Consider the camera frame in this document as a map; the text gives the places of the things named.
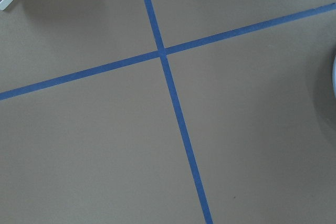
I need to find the blue plastic plate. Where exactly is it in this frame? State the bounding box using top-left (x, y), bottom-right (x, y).
top-left (332, 55), bottom-right (336, 97)

